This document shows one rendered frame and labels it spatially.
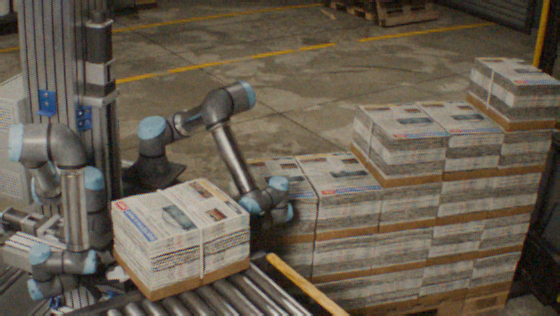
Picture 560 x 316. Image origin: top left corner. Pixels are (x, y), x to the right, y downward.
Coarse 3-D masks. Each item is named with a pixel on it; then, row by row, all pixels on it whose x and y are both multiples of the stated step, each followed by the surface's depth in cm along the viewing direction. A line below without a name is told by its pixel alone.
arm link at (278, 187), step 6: (270, 180) 245; (276, 180) 245; (282, 180) 245; (270, 186) 244; (276, 186) 243; (282, 186) 243; (288, 186) 246; (270, 192) 241; (276, 192) 243; (282, 192) 244; (276, 198) 242; (282, 198) 245; (276, 204) 246; (282, 204) 247
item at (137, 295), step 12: (252, 252) 232; (264, 252) 232; (264, 264) 232; (192, 288) 216; (108, 300) 201; (120, 300) 201; (132, 300) 202; (180, 300) 214; (72, 312) 194; (84, 312) 194; (96, 312) 195; (144, 312) 207; (168, 312) 213
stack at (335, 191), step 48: (288, 192) 266; (336, 192) 268; (384, 192) 274; (432, 192) 282; (480, 192) 290; (336, 240) 278; (384, 240) 286; (432, 240) 295; (288, 288) 284; (336, 288) 291; (384, 288) 299; (432, 288) 309
